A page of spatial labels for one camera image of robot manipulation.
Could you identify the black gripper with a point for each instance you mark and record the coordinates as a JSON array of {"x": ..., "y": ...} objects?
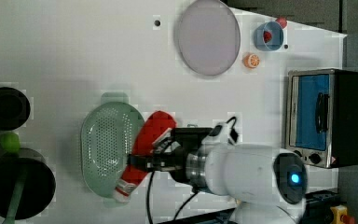
[{"x": 182, "y": 162}]

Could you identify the red ketchup bottle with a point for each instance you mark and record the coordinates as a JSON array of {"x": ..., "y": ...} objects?
[{"x": 154, "y": 127}]

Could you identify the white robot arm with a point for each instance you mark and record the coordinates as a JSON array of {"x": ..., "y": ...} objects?
[{"x": 269, "y": 182}]

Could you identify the green oval strainer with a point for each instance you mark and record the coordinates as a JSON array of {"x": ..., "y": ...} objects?
[{"x": 107, "y": 137}]

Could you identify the green mug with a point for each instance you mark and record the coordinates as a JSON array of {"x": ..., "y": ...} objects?
[{"x": 192, "y": 126}]

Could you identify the large grey plate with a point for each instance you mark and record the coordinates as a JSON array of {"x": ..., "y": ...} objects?
[{"x": 209, "y": 37}]

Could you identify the orange slice toy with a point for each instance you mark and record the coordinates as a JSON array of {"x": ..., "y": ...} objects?
[{"x": 251, "y": 61}]

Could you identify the green ball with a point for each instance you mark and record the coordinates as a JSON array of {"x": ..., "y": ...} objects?
[{"x": 10, "y": 142}]

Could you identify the small black pot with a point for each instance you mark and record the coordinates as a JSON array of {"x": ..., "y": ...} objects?
[{"x": 15, "y": 109}]

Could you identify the red strawberry in bowl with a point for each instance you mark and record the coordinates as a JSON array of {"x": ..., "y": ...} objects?
[{"x": 267, "y": 36}]

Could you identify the blue bowl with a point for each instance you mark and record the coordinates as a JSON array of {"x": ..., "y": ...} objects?
[{"x": 277, "y": 36}]

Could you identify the silver toaster oven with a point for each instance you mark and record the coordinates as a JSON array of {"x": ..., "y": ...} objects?
[{"x": 322, "y": 117}]

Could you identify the red strawberry on table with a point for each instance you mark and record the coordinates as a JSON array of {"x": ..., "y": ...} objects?
[{"x": 282, "y": 21}]

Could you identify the yellow red emergency button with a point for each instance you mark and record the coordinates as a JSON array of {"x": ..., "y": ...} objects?
[{"x": 341, "y": 216}]

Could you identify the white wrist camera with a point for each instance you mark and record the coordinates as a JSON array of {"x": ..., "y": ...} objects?
[{"x": 222, "y": 133}]

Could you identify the green ladle handle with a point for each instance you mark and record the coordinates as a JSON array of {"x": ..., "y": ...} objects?
[{"x": 16, "y": 197}]

